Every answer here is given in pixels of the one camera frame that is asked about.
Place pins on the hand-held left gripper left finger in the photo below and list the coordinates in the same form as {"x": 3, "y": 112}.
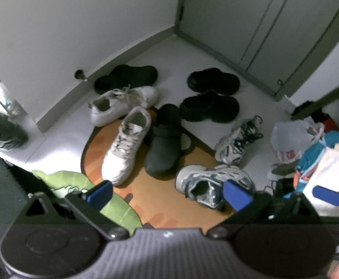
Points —
{"x": 99, "y": 193}

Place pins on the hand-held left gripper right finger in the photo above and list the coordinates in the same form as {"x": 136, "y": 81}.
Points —
{"x": 236, "y": 196}

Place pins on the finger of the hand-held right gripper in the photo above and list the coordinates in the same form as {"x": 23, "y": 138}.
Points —
{"x": 327, "y": 196}

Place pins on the grey mesh running sneaker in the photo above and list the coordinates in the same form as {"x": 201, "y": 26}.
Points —
{"x": 236, "y": 145}
{"x": 213, "y": 180}

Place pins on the white lace-up sneaker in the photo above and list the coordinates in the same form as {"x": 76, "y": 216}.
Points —
{"x": 123, "y": 151}
{"x": 120, "y": 104}

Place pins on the dark grey slipper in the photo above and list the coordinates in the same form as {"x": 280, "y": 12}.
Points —
{"x": 160, "y": 151}

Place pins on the black chunky shoe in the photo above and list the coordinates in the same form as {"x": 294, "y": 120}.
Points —
{"x": 210, "y": 107}
{"x": 213, "y": 80}

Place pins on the black slipper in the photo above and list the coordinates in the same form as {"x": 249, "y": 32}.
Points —
{"x": 126, "y": 77}

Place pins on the green leaf floor mat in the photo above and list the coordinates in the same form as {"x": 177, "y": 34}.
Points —
{"x": 117, "y": 209}

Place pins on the white cloth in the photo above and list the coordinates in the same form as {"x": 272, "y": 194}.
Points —
{"x": 335, "y": 168}

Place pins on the blue orange cloth pile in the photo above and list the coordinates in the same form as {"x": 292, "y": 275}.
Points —
{"x": 311, "y": 157}

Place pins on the orange floor mat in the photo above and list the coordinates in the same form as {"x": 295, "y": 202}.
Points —
{"x": 163, "y": 197}

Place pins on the white plastic bag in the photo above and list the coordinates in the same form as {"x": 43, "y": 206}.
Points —
{"x": 291, "y": 139}

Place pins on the black box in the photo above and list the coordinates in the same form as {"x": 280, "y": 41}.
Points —
{"x": 7, "y": 186}

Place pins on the plastic wrapped dark bundle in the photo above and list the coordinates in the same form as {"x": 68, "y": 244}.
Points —
{"x": 1, "y": 128}

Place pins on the black door stopper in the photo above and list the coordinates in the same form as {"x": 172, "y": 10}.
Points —
{"x": 80, "y": 75}

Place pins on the metal cabinet latch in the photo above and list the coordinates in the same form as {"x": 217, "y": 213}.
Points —
{"x": 280, "y": 82}

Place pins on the grey cabinet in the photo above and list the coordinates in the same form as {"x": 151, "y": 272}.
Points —
{"x": 245, "y": 20}

